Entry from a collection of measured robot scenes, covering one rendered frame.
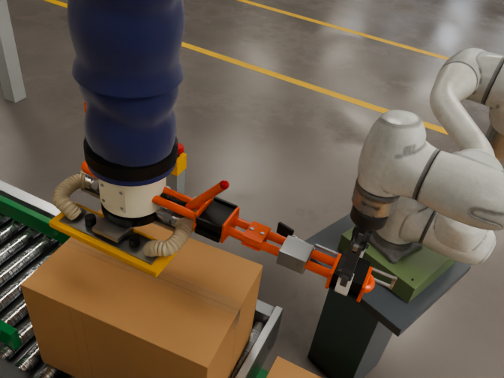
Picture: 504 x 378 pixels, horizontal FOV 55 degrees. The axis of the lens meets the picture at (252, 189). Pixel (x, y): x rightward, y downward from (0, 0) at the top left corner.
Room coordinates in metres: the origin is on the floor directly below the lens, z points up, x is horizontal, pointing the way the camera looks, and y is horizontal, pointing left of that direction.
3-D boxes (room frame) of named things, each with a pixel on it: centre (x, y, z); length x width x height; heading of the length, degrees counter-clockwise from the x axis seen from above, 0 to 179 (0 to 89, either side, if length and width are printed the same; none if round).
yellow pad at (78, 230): (0.89, 0.35, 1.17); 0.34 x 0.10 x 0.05; 70
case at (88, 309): (0.96, 0.28, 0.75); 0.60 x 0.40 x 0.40; 73
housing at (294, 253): (0.82, -0.12, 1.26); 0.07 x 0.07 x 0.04; 70
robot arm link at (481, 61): (1.26, -0.54, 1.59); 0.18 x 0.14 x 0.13; 150
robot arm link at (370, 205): (0.78, -0.25, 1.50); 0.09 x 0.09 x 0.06
